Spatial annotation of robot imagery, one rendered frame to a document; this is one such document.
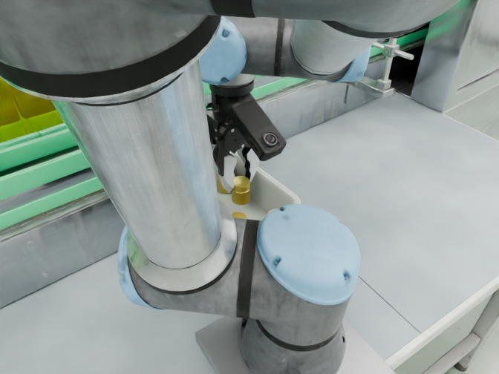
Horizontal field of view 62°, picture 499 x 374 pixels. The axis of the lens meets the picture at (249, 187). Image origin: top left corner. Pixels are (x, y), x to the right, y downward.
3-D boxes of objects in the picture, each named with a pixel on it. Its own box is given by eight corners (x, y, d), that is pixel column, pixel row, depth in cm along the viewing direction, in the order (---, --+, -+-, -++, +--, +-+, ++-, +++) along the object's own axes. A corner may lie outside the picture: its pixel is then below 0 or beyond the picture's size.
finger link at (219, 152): (232, 168, 76) (237, 125, 71) (237, 173, 75) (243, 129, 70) (209, 174, 73) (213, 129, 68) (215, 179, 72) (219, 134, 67)
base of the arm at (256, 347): (365, 352, 60) (382, 315, 53) (284, 418, 53) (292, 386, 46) (296, 280, 69) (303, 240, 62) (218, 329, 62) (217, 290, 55)
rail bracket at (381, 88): (351, 96, 117) (365, 12, 103) (402, 120, 107) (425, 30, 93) (339, 101, 115) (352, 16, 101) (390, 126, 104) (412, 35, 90)
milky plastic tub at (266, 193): (233, 179, 93) (232, 146, 87) (304, 237, 79) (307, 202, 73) (163, 211, 84) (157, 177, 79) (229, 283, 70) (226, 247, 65)
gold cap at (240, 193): (254, 200, 79) (254, 182, 77) (238, 208, 78) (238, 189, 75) (243, 191, 82) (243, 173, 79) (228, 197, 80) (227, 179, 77)
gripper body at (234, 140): (235, 125, 79) (233, 63, 71) (262, 145, 73) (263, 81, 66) (200, 137, 75) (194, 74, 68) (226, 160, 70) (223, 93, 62)
